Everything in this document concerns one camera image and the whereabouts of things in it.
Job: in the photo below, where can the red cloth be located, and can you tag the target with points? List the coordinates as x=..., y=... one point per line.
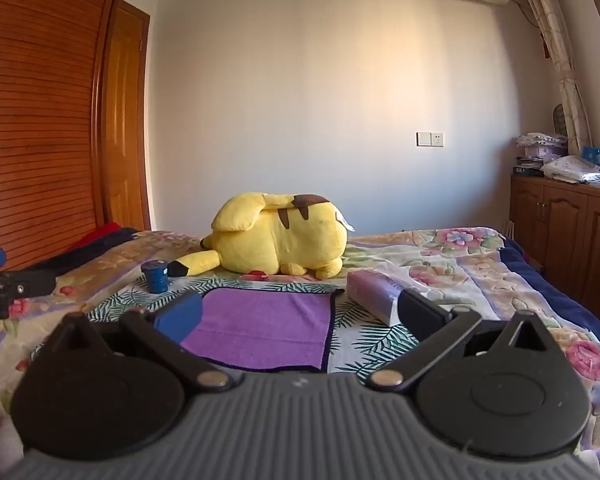
x=100, y=234

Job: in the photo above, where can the white plastic bag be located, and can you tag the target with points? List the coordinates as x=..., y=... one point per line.
x=575, y=169

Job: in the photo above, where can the woven hand fan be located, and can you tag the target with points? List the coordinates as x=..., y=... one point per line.
x=558, y=120

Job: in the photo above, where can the wooden cabinet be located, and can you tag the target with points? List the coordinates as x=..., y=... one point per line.
x=565, y=220

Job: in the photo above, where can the wooden door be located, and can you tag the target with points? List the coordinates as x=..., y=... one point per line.
x=125, y=125

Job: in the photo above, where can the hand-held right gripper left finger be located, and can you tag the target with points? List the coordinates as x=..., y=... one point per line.
x=180, y=316

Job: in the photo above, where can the floral curtain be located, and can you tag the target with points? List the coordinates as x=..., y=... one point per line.
x=570, y=95

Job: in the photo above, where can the blue boxes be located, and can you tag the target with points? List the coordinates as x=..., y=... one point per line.
x=597, y=157

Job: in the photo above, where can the slatted wooden wardrobe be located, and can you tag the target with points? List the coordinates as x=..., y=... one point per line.
x=35, y=110

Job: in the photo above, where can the white wall socket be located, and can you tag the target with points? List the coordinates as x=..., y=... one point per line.
x=430, y=139

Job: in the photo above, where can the pile of folded linens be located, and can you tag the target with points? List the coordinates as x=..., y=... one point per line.
x=540, y=147

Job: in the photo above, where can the dark navy cloth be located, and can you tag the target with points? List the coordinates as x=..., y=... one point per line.
x=90, y=252

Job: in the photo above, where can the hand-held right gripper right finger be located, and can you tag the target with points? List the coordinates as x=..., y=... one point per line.
x=422, y=310

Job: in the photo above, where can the purple white bottle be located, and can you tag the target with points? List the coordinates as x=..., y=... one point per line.
x=375, y=290

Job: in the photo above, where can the blue cylindrical container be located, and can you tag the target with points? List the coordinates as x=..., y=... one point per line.
x=155, y=277

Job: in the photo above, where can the navy blue blanket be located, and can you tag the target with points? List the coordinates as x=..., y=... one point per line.
x=555, y=295

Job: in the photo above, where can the yellow plush toy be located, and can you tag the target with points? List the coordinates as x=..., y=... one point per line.
x=280, y=240

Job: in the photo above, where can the purple towel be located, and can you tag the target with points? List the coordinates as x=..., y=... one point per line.
x=270, y=325

